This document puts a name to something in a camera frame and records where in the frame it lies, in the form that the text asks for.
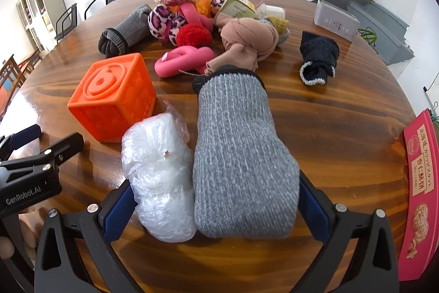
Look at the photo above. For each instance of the grey knit sock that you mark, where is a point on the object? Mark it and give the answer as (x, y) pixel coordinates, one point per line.
(240, 155)
(127, 30)

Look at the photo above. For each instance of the yellow green carton box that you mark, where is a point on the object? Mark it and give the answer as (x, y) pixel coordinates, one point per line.
(236, 6)

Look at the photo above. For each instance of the person's left hand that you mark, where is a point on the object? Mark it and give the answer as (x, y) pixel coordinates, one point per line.
(31, 227)

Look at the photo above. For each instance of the white storage box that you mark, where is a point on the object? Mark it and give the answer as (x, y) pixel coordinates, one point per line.
(334, 20)

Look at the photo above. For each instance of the red pompom ball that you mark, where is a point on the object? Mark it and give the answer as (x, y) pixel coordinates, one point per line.
(193, 35)

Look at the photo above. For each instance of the white roll in plastic bag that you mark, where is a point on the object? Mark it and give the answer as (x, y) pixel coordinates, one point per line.
(272, 11)

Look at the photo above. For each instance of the large orange cube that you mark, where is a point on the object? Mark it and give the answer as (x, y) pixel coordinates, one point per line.
(109, 97)

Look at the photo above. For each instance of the pink cookie box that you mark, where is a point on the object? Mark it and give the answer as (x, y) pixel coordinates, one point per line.
(420, 190)

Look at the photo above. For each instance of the tan stocking bundle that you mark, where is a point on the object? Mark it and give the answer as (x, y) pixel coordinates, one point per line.
(247, 39)

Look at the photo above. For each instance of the dark navy rolled sock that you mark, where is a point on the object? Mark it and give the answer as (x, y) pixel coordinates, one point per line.
(319, 52)

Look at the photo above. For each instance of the pink foam twist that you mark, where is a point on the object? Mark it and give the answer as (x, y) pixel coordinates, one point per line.
(193, 13)
(185, 59)

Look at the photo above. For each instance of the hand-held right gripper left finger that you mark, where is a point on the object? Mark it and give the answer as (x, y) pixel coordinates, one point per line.
(118, 214)

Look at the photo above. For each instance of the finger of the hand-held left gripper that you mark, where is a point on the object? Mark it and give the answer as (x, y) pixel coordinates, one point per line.
(65, 147)
(24, 136)

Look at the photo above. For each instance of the grey cabinet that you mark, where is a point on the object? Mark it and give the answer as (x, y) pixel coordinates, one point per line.
(39, 4)

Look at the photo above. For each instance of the grey staircase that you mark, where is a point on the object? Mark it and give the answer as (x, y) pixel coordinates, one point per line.
(384, 28)

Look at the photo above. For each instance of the wooden chair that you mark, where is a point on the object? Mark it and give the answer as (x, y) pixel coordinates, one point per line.
(12, 80)

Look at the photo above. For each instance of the white plastic bag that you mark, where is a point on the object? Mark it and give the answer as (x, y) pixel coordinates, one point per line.
(157, 176)

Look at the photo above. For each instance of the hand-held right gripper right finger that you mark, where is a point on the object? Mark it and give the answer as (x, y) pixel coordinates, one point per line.
(315, 210)

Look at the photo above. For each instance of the grey yellow sock ball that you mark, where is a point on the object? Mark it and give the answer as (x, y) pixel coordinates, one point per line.
(279, 27)

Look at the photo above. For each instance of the leopard print sock ball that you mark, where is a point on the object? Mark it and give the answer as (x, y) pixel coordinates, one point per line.
(216, 4)
(161, 21)

